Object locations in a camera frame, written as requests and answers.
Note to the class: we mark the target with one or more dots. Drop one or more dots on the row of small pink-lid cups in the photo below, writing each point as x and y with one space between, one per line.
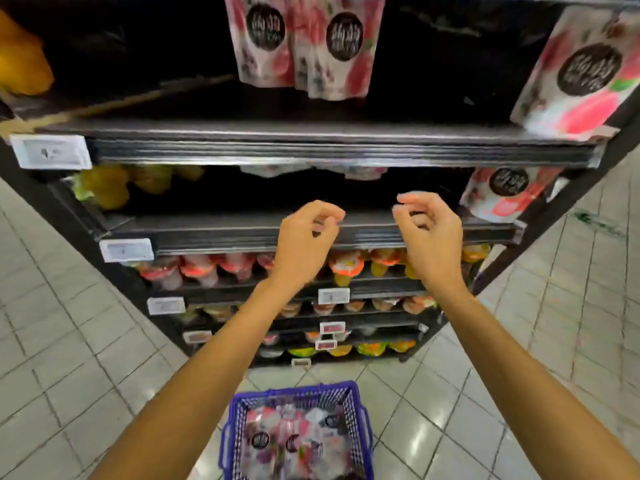
200 267

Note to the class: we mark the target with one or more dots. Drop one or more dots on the person's left hand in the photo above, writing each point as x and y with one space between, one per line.
305 245

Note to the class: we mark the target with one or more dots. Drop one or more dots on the person's right forearm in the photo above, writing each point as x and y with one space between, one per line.
550 395

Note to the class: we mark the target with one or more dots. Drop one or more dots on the row of small yellow-green cups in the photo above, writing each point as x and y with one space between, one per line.
370 347

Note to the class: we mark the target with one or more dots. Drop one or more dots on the person's right hand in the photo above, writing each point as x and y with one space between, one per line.
435 245

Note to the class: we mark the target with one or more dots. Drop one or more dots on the blue plastic shopping basket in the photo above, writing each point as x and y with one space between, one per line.
232 435

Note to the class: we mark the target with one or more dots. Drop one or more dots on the dark grey metal shelf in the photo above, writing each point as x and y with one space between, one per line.
350 145

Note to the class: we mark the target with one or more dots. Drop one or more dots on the pink-white jelly bag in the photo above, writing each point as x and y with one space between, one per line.
262 40
585 80
345 50

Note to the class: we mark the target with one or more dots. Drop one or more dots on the red-white jelly bag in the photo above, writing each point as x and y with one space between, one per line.
355 173
275 171
510 190

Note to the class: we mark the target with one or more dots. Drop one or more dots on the person's left forearm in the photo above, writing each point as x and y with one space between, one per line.
190 405

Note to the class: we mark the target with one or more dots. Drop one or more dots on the pouches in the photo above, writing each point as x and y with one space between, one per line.
300 445

